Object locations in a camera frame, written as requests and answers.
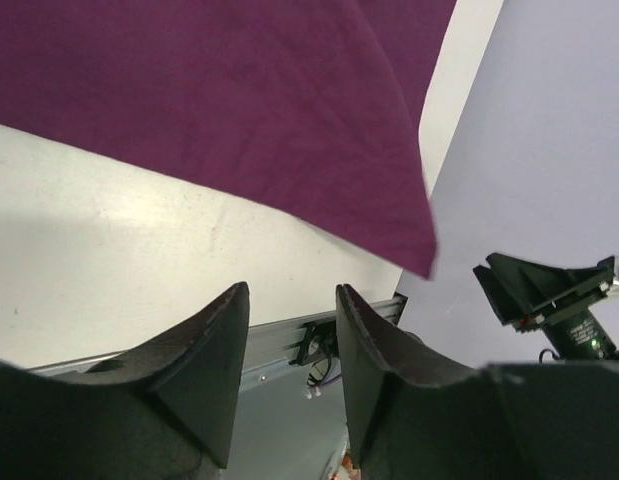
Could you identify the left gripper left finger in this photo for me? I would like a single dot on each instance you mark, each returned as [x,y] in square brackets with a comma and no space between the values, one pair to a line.
[164,411]

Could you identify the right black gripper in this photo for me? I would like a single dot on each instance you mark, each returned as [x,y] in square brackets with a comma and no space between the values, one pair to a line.
[556,301]

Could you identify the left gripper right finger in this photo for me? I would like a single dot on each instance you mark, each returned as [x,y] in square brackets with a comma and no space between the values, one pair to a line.
[413,413]

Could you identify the purple cloth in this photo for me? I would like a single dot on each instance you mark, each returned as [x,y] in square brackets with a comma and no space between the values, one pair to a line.
[309,107]

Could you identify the aluminium front rail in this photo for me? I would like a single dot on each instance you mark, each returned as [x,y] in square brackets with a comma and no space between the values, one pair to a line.
[261,345]

